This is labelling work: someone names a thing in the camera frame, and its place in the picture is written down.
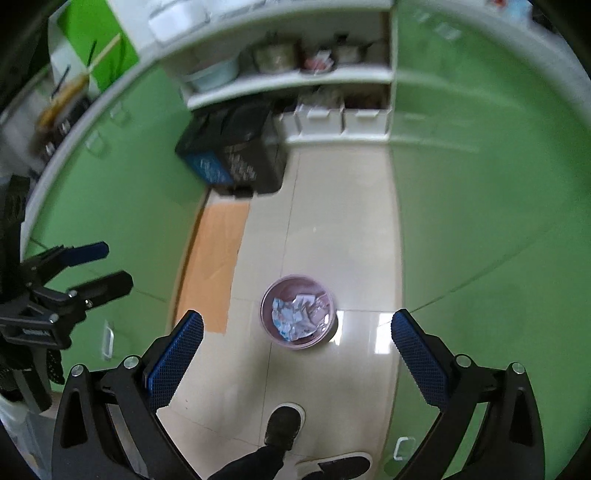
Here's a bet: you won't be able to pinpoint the steel pot with glass lid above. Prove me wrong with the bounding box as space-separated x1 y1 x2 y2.
252 41 301 72

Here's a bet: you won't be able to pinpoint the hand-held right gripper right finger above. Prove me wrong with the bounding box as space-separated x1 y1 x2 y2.
390 308 543 480

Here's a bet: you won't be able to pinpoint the white open shelf unit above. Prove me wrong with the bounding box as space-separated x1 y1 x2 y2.
157 0 398 141

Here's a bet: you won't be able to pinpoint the orange floor mat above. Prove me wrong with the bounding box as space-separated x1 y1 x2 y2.
175 203 252 333

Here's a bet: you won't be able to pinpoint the person's black trousers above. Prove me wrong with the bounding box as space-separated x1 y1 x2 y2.
205 443 324 480

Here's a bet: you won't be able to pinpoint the person's left black shoe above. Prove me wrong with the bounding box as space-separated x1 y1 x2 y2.
264 404 305 455

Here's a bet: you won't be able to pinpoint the bamboo pot brush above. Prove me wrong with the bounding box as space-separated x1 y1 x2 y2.
39 33 122 127

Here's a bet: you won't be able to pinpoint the person's black shoe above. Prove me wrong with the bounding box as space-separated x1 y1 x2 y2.
295 452 372 480
264 404 305 455

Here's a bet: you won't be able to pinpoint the white storage bin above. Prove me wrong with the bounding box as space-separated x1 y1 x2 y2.
281 104 342 137
342 108 391 137

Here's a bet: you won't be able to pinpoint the pale green colander bowl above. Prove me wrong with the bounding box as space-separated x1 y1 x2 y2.
187 62 241 90

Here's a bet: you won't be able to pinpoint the person's right black shoe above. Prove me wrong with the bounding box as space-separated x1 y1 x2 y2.
295 452 372 480

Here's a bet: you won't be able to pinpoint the pink trash bin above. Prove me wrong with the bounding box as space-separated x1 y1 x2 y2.
260 275 338 352

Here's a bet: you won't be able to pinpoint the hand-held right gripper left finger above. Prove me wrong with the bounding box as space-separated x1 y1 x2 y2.
52 309 206 480

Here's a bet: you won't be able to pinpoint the black storage crate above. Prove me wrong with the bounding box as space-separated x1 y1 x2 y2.
174 104 287 197

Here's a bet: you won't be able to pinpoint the steel pot with black knob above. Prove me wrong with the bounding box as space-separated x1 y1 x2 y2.
332 39 375 65

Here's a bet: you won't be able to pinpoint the bowl with red contents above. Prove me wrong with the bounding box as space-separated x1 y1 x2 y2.
302 51 335 72

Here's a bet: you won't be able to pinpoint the white printed plastic bag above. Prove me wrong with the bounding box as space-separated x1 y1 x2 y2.
271 296 319 342

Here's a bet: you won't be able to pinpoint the green kitchen cabinet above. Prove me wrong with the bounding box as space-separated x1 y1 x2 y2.
390 0 591 480
23 60 208 398

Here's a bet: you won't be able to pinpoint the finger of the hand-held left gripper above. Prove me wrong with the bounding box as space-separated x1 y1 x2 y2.
21 241 110 287
28 271 134 324

